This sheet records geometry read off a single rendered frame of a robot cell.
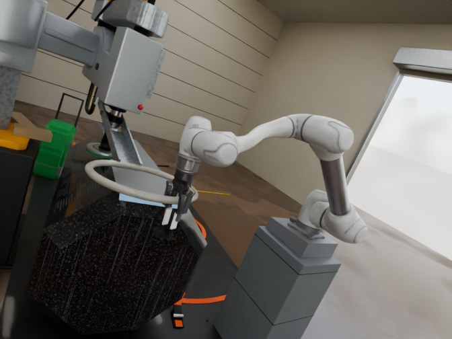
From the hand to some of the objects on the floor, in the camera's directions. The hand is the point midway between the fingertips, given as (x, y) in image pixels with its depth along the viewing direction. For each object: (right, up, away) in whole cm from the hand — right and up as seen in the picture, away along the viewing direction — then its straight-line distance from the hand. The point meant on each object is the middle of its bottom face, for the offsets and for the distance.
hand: (171, 218), depth 115 cm
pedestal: (-152, -23, +74) cm, 170 cm away
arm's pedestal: (+38, -99, +83) cm, 135 cm away
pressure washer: (-172, +16, +204) cm, 268 cm away
